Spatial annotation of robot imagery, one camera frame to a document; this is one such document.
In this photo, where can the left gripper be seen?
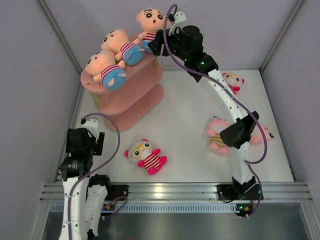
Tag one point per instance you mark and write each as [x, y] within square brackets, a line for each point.
[96, 145]

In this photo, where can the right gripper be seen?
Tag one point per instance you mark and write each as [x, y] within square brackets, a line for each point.
[159, 41]

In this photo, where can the black-haired boy doll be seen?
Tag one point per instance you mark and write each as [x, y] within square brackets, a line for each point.
[151, 20]

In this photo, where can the peach pig toy blue shorts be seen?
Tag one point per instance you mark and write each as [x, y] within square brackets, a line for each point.
[124, 49]

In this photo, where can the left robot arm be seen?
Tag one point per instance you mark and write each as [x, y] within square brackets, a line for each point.
[83, 191]

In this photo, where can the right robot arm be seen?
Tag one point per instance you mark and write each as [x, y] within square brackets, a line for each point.
[186, 44]

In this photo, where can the pink wooden shelf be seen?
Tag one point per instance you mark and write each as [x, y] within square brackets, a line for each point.
[139, 94]

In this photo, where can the white panda toy yellow glasses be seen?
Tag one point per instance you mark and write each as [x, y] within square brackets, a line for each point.
[146, 156]

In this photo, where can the pink frog toy striped shirt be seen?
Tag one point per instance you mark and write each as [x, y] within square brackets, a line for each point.
[216, 144]

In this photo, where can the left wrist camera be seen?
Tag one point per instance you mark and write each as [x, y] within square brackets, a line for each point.
[91, 124]

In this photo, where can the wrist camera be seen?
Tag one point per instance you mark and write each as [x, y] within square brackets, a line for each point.
[91, 124]
[177, 19]

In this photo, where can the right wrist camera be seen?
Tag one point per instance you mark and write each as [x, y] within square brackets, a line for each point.
[177, 19]

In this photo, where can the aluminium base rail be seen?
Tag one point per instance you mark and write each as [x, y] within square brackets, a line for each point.
[207, 191]

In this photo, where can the white slotted cable duct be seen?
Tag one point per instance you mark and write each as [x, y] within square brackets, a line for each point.
[177, 208]

